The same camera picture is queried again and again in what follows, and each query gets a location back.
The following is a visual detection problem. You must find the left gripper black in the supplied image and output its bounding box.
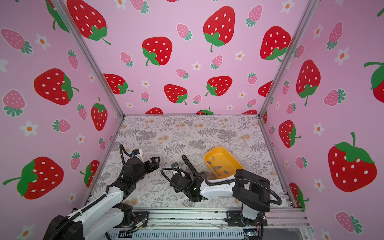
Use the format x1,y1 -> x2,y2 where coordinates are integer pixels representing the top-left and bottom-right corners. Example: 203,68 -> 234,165
134,155 -> 160,185

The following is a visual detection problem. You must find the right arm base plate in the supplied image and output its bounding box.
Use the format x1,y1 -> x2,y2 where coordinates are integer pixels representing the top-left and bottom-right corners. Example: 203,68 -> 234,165
225,211 -> 268,228

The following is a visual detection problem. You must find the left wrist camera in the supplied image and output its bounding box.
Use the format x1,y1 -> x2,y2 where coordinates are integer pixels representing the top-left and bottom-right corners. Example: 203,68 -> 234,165
131,149 -> 143,161

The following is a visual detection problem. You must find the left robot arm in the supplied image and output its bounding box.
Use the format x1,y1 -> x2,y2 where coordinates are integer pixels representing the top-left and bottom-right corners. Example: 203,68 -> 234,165
43,145 -> 161,240

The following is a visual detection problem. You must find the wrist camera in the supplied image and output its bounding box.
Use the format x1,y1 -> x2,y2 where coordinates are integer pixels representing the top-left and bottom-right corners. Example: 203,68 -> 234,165
131,149 -> 143,161
171,163 -> 181,171

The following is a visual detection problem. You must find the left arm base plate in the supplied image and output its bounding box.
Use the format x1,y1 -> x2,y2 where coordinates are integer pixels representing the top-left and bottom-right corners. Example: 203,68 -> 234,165
115,212 -> 150,229

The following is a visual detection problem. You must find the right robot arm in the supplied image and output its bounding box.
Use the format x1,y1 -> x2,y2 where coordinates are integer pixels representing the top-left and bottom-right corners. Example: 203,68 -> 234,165
161,167 -> 283,222

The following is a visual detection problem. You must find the black stapler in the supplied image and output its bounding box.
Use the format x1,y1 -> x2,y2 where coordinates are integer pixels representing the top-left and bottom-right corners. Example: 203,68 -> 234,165
182,155 -> 199,177

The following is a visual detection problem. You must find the aluminium frame rail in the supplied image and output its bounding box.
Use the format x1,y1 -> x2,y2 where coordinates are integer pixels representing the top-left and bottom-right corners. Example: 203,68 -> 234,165
58,207 -> 317,240

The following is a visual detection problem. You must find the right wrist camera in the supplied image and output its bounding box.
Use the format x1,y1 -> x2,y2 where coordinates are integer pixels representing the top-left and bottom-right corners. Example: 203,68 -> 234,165
171,163 -> 181,171

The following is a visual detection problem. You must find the yellow plastic tray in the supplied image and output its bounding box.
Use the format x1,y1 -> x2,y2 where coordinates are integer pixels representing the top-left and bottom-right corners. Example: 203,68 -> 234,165
204,147 -> 244,179

